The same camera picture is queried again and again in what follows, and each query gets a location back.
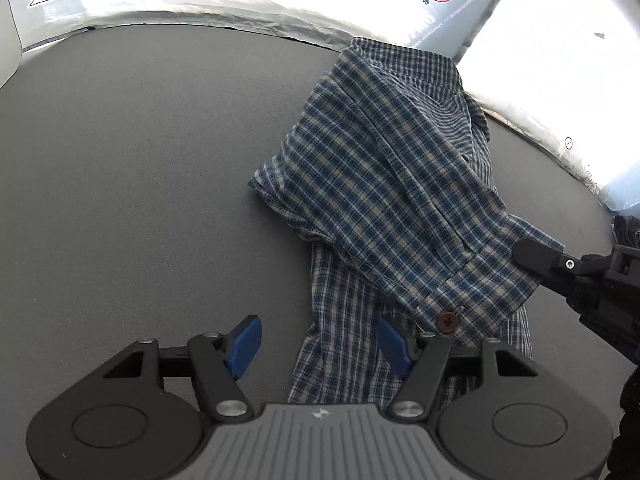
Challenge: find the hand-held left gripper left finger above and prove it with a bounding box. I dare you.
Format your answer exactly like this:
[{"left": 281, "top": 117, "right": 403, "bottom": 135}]
[{"left": 102, "top": 315, "right": 264, "bottom": 421}]

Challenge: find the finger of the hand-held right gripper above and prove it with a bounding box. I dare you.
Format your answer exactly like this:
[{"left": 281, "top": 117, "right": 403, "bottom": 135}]
[{"left": 513, "top": 237, "right": 585, "bottom": 287}]

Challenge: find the blue checked shirt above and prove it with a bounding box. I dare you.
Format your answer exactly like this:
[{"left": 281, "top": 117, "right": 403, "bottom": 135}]
[{"left": 248, "top": 36, "right": 567, "bottom": 406}]

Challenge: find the stack of dark folded clothes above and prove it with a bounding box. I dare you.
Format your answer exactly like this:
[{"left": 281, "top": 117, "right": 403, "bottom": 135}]
[{"left": 612, "top": 214, "right": 640, "bottom": 249}]

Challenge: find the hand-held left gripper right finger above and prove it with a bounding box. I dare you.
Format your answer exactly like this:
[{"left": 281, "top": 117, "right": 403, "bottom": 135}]
[{"left": 374, "top": 316, "right": 541, "bottom": 420}]

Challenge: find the white rounded board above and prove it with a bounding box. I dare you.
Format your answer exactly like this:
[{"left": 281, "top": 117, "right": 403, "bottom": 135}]
[{"left": 0, "top": 6, "right": 24, "bottom": 89}]

